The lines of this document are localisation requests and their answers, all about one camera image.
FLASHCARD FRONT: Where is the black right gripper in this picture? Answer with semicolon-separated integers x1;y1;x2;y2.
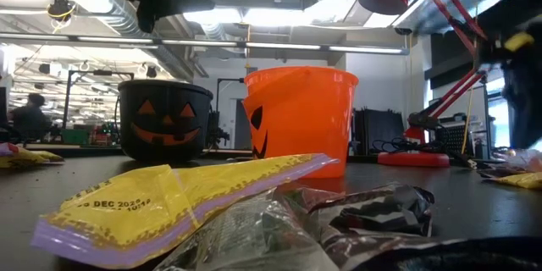
478;0;542;150

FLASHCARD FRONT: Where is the pinkish clear candy wrapper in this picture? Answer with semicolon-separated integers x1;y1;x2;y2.
493;148;542;174

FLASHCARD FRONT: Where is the dark candy wrapper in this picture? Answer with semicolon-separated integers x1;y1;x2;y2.
478;168;516;179

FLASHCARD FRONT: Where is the brown shiny candy wrapper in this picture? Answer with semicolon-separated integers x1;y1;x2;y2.
274;181;436;238

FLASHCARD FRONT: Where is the orange pumpkin face bucket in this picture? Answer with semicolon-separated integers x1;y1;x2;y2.
242;66;360;180

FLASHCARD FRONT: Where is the dark chocolate bar wrapper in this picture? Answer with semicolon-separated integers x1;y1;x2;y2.
154;189;542;271

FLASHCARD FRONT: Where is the yellow pole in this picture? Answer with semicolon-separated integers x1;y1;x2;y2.
460;86;475;156

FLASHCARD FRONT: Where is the black perforated rack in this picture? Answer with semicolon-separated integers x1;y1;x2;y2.
435;113;482;158

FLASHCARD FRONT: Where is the black pumpkin face bucket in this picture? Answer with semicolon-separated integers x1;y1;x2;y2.
117;79;214;163

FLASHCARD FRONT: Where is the green box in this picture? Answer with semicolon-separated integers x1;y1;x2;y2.
60;128;90;146

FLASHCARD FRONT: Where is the black panel stack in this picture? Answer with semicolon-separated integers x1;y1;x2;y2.
352;108;406;157

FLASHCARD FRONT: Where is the person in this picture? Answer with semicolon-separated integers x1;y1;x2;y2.
8;92;53;141

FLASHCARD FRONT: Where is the black monitor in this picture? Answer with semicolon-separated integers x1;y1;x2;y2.
0;86;8;128

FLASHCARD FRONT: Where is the black metal rig frame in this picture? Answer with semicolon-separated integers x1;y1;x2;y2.
62;69;136;130

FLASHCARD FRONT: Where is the black lamp power cable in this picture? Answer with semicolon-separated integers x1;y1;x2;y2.
371;136;445;154

